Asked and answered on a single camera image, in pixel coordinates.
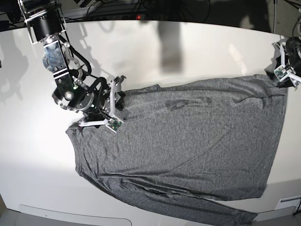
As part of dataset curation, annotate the grey long-sleeve T-shirt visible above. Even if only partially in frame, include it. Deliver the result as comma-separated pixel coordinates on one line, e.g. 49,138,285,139
66,75,287,226

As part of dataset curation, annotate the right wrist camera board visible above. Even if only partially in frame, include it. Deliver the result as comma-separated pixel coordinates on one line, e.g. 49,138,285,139
106,118,123,133

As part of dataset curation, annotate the thin metal pole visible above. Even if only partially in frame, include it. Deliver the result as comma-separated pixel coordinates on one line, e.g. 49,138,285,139
272,0,278,33

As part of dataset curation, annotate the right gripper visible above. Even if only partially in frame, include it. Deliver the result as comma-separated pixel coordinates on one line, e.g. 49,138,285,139
76,75,126,130

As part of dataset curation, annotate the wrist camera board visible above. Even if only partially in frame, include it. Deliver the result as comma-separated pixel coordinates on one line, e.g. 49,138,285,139
274,65,288,81
106,118,123,133

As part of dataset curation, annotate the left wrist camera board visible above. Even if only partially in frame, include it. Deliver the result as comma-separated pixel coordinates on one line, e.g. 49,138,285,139
274,65,288,81

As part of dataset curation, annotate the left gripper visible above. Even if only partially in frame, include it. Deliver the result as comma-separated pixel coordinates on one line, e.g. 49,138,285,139
265,41,301,88

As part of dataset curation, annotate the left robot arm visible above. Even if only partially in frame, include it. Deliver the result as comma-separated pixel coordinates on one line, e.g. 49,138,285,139
266,35,301,88

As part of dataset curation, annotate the black power strip red light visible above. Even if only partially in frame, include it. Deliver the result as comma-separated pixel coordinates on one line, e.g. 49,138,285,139
90,13,148,21

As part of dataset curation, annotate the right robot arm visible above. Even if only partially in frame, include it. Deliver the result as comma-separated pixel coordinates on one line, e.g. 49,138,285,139
18,0,125,132

